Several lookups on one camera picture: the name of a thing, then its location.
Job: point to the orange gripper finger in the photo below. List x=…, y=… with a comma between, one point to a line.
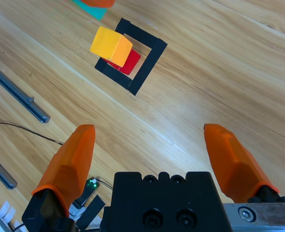
x=67, y=169
x=236, y=164
x=96, y=3

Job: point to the green wooden block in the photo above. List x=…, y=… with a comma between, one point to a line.
x=96, y=13

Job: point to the yellow wooden block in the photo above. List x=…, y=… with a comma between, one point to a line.
x=107, y=44

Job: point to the red wooden block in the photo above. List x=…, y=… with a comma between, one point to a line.
x=131, y=61

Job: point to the black module with green light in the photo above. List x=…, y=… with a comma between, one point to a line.
x=90, y=189

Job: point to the black tape strip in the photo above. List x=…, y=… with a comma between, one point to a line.
x=90, y=210

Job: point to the black tape square outline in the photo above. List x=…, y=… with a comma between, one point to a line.
x=149, y=64

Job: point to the grey metal rail with bolts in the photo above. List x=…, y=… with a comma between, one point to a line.
x=17, y=91

